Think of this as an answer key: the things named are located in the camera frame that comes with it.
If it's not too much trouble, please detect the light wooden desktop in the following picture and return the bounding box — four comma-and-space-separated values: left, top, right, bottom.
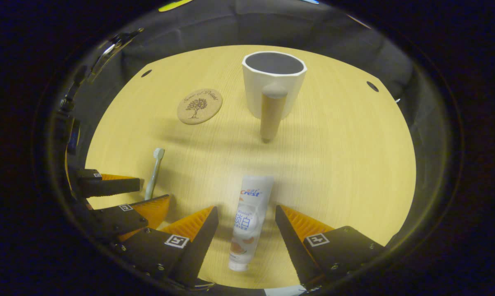
85, 44, 417, 290

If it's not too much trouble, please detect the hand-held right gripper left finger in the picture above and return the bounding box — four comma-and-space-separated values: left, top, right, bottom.
115, 206, 220, 288

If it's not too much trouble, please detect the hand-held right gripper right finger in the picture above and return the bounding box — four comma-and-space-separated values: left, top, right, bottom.
275, 205, 386, 290

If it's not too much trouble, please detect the round cork coaster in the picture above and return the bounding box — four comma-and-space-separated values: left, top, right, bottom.
177, 88, 223, 125

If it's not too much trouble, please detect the white cup with wooden handle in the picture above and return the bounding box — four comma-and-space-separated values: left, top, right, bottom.
242, 51, 308, 143

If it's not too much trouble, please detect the pale green toothbrush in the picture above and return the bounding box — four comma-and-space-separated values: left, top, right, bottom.
144, 148, 165, 201

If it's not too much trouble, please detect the white toothpaste tube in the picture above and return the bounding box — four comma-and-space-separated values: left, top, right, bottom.
228, 175, 275, 272

